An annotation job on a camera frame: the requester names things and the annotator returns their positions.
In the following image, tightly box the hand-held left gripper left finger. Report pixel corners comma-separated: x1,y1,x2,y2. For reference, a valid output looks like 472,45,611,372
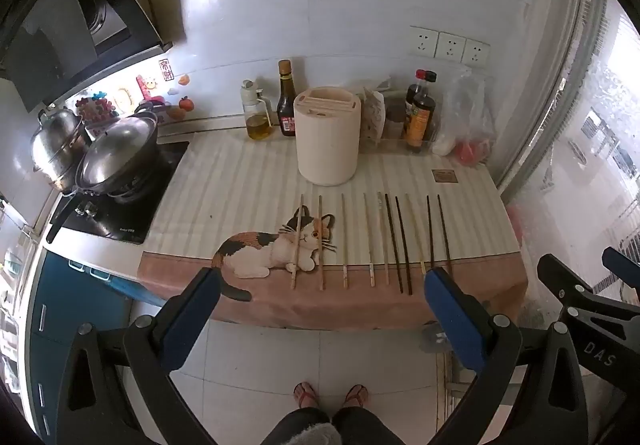
56,268,223,445

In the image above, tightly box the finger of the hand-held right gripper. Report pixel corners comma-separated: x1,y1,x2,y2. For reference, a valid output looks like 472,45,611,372
602,246,640,282
537,253,599,307

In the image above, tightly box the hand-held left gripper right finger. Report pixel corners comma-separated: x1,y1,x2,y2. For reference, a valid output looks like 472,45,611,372
424,267,590,445

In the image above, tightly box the dark wooden chopstick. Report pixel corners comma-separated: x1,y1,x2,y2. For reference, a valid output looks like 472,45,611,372
385,194,404,294
426,196,436,272
395,196,413,296
437,194,453,275

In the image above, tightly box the tan wooden chopstick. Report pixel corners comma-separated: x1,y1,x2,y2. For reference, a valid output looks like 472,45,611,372
405,194,427,276

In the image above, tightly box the patterned-top wooden chopstick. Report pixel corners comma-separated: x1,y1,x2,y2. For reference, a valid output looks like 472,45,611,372
377,192,390,286

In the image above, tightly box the plain light bamboo chopstick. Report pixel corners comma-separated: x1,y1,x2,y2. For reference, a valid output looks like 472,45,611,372
317,195,325,291
291,194,305,291

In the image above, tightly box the cream utensil holder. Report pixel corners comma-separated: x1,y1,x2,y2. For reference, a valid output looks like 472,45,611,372
293,86,362,187

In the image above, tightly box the black glass gas stove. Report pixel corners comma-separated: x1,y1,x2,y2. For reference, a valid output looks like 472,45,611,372
50,140,191,246

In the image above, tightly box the person's right foot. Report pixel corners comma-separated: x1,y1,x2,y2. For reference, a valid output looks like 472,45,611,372
342,384,369,408

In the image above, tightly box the person's foot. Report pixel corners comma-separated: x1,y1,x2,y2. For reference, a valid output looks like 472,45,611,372
342,384,369,408
293,382,319,410

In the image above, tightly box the blue kitchen cabinet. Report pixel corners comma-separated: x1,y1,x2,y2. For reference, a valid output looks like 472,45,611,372
20,250,166,445

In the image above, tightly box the person's left foot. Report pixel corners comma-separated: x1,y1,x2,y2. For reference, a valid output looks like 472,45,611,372
293,382,319,410

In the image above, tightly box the person's right leg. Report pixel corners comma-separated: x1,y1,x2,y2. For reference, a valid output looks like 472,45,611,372
332,405,406,445

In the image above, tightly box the person's leg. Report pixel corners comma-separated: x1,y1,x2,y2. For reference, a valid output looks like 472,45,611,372
262,406,333,445
332,405,406,445

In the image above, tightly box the person's left leg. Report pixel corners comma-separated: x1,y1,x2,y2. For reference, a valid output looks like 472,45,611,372
262,406,333,445

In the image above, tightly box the cat-print striped mat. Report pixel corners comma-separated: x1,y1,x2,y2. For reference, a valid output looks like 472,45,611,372
137,128,528,331

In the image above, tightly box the red tomato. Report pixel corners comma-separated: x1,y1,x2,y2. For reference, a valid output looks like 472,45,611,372
455,140,493,167

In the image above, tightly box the steel wok with lid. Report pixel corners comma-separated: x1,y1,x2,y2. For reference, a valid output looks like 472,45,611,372
45,125,163,246

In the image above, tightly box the white bagged item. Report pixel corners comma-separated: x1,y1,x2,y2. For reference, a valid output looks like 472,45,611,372
432,132,458,157

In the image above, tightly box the steel wok lid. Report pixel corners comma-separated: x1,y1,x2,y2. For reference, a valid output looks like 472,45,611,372
80,118,158,188

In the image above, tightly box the clear plastic organizer bin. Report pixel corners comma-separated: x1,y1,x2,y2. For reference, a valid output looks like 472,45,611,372
370,90,441,152

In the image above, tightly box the clear plastic bag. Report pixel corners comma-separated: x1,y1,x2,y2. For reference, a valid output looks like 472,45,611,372
432,68,496,168

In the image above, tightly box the orange-label soy sauce bottle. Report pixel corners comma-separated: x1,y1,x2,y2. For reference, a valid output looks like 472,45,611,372
403,70,439,154

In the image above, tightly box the glass oil dispenser bottle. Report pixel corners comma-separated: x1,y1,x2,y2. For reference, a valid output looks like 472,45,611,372
240,79,275,142

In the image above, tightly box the glass jar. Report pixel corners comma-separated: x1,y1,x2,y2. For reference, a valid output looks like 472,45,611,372
385,98,407,138

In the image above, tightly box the printed snack bag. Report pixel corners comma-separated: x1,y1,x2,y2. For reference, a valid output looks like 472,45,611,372
361,86,387,142

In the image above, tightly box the red-cap dark sauce bottle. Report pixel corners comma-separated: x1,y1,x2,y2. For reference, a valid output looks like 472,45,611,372
404,69,427,116

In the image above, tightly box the steel steamer pot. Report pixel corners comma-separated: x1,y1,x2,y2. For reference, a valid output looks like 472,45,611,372
30,108,88,191

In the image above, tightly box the dark vinegar bottle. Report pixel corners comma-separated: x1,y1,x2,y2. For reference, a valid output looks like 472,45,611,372
276,59,298,137

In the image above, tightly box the black range hood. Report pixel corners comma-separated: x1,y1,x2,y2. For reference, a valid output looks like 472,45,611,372
0,0,173,113

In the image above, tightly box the grey window frame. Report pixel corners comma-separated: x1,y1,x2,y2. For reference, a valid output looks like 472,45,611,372
495,0,611,206

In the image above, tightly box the colourful wall sticker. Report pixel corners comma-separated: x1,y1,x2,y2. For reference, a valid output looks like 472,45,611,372
75,95,116,123

